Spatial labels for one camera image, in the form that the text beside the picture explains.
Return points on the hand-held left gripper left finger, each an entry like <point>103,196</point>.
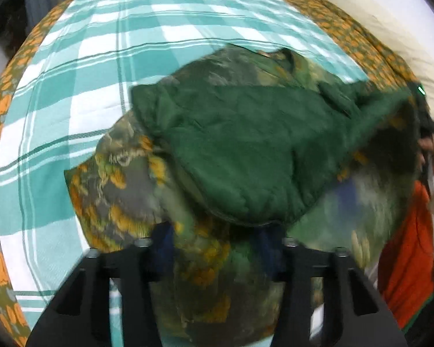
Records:
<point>130,264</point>

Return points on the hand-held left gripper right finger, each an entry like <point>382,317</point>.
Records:
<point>303,264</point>

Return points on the green patterned padded jacket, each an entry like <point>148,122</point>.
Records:
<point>238,144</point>

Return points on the person's orange shirt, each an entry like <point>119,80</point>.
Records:
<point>407,253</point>

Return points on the orange floral green quilt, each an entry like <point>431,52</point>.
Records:
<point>347,32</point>

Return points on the teal white checked bedsheet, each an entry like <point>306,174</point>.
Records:
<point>94,61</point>

